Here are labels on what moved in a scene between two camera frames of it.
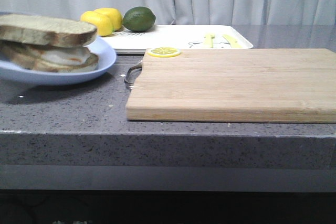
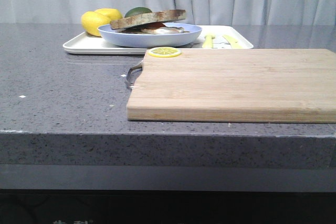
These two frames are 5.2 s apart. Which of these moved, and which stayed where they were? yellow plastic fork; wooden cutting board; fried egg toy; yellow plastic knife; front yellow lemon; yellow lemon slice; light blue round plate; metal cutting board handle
Moved: fried egg toy; light blue round plate
Stayed: wooden cutting board; front yellow lemon; yellow plastic fork; yellow lemon slice; yellow plastic knife; metal cutting board handle
